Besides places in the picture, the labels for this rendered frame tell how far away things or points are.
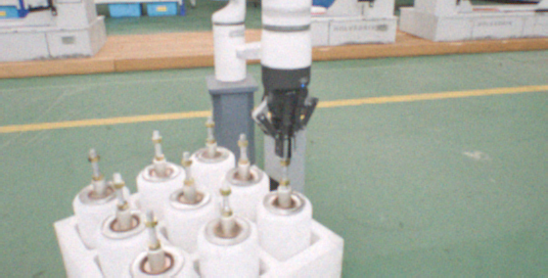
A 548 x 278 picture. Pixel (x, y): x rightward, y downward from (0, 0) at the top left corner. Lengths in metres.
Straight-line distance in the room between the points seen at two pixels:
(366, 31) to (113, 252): 2.51
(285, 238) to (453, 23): 2.76
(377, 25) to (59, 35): 2.07
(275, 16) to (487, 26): 2.98
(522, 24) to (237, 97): 2.84
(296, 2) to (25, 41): 2.39
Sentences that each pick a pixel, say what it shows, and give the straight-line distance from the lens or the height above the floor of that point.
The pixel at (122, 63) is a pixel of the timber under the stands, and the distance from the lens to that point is 2.64.
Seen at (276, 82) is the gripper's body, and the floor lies 0.48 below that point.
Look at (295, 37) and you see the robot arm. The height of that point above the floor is 0.54.
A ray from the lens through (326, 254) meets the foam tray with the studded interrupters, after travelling 0.72.
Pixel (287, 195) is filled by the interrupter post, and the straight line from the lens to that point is 0.68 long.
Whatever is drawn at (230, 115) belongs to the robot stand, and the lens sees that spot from 1.19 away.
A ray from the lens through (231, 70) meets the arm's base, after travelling 1.17.
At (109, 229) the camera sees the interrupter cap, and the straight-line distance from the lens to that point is 0.69.
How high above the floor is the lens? 0.64
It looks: 23 degrees down
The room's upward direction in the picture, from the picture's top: straight up
